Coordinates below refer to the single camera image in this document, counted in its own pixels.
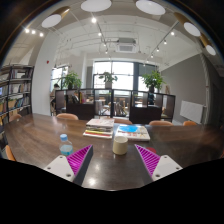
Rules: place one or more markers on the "large book blue cover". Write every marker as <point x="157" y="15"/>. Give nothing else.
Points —
<point x="133" y="132"/>

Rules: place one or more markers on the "orange chair far right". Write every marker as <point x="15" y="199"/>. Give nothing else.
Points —
<point x="189" y="123"/>

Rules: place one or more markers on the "left potted plant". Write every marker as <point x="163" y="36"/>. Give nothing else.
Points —
<point x="71" y="81"/>

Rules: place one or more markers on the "ceiling air conditioner unit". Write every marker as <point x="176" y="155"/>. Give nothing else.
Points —
<point x="126" y="45"/>

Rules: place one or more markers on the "orange chair centre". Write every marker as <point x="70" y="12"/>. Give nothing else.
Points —
<point x="122" y="121"/>

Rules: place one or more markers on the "dark open shelf divider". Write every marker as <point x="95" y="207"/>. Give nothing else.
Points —
<point x="137" y="106"/>

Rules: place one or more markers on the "clear water bottle blue cap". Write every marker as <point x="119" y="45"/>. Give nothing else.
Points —
<point x="66" y="147"/>

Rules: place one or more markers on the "orange chair near left edge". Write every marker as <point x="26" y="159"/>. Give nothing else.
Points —
<point x="9" y="153"/>

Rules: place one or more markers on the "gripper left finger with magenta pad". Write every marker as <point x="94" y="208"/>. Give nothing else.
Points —
<point x="73" y="167"/>

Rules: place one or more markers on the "orange chair far left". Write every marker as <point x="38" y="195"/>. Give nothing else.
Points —
<point x="67" y="116"/>

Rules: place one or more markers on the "potted plant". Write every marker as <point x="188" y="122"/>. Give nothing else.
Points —
<point x="108" y="79"/>
<point x="153" y="81"/>
<point x="71" y="81"/>

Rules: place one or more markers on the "stack of books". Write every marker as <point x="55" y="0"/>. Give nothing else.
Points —
<point x="101" y="128"/>

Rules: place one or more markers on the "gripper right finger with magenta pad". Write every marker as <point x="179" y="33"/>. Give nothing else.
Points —
<point x="154" y="166"/>

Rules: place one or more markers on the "right potted plant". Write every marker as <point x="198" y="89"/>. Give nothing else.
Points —
<point x="153" y="81"/>

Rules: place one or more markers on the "white board against wall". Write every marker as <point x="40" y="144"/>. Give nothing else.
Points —
<point x="192" y="111"/>

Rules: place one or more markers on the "red round coaster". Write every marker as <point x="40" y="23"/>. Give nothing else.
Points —
<point x="151" y="149"/>

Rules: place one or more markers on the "cream ceramic cup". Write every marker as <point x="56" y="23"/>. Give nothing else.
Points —
<point x="120" y="145"/>

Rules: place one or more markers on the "middle potted plant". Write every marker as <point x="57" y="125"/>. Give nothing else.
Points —
<point x="108" y="79"/>

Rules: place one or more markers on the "tall bookshelf at left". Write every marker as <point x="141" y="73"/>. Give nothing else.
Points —
<point x="15" y="91"/>

